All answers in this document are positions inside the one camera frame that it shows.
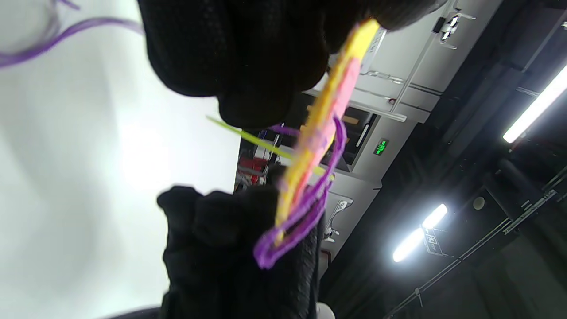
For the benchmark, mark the person's left hand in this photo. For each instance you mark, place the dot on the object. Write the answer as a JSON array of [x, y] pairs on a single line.
[[248, 48]]

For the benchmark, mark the person's right hand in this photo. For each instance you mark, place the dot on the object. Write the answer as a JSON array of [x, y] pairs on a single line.
[[221, 257]]

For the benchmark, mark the green plastic needle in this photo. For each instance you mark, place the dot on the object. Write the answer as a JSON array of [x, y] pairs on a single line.
[[252, 137]]

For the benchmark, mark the yellow felt square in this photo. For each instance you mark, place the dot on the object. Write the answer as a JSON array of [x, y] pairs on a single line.
[[325, 102]]

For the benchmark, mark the purple thread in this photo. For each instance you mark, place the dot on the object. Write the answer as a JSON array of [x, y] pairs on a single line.
[[310, 212]]

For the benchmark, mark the pink felt button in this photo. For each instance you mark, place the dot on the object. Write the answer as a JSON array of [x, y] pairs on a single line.
[[345, 88]]

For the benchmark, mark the green exit sign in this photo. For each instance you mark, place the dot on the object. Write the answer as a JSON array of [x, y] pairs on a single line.
[[381, 146]]

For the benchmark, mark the white ceiling light tube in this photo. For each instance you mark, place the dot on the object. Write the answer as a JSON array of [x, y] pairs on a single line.
[[416, 235], [536, 106]]

